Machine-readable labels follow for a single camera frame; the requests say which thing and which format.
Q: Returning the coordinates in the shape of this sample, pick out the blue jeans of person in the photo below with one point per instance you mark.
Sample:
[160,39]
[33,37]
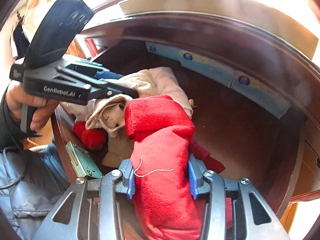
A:
[27,203]

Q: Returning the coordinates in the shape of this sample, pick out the blue paper strip in drawer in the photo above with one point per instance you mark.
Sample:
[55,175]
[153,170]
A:
[237,80]

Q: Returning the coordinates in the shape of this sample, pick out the beige underwear bundle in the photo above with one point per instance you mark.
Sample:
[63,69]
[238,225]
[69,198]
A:
[108,114]

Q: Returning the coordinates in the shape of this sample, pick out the small red cloth in drawer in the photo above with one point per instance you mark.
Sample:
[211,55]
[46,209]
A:
[92,139]

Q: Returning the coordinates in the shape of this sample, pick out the dark wooden drawer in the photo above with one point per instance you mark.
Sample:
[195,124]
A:
[247,139]

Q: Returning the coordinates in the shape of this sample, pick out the metal drawer lock plate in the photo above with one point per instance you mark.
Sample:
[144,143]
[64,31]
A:
[82,162]

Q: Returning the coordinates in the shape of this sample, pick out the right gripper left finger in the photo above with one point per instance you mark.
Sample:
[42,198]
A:
[126,185]

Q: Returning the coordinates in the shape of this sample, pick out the red fleece underwear roll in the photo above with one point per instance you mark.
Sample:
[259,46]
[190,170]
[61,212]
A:
[163,136]

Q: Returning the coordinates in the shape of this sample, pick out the shallow cardboard box tray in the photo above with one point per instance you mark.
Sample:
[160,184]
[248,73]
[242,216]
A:
[248,11]

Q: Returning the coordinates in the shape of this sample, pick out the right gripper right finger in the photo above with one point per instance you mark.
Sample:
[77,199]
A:
[197,185]

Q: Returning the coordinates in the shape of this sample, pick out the person's left hand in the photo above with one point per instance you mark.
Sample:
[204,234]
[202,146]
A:
[16,97]

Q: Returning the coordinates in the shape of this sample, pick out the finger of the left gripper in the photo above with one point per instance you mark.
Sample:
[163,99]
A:
[112,89]
[105,73]

